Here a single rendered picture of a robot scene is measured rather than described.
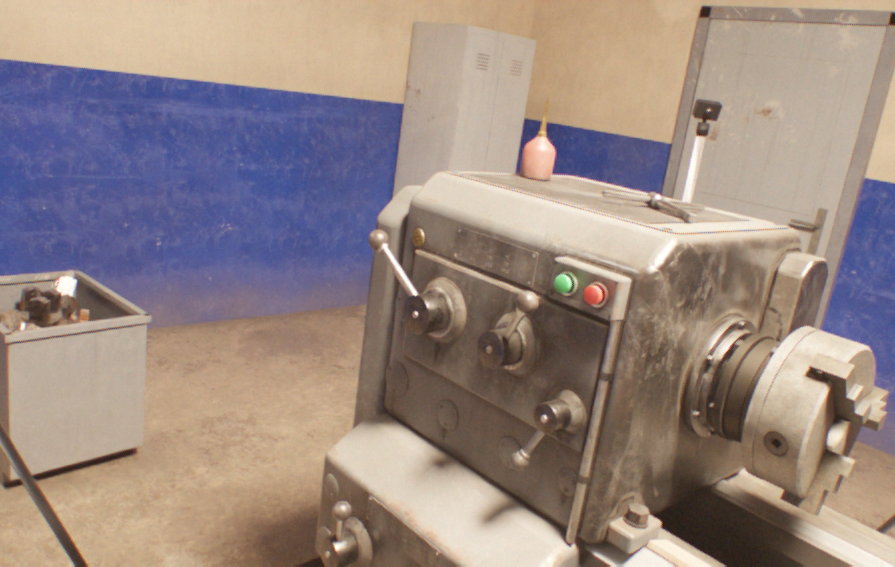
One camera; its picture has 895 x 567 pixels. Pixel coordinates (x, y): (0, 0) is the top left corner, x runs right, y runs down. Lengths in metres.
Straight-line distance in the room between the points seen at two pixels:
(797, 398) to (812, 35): 3.51
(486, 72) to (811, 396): 3.72
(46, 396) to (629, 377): 2.10
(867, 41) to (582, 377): 3.48
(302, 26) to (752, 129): 2.59
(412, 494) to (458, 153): 3.39
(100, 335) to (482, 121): 2.73
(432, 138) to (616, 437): 3.66
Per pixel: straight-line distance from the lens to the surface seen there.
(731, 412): 1.25
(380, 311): 1.51
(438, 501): 1.34
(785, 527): 1.49
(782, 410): 1.17
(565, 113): 5.37
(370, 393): 1.57
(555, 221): 1.21
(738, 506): 1.51
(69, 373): 2.79
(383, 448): 1.46
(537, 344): 1.19
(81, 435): 2.91
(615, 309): 1.08
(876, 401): 1.35
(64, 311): 3.07
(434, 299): 1.29
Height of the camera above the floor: 1.50
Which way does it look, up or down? 15 degrees down
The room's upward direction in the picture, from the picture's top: 8 degrees clockwise
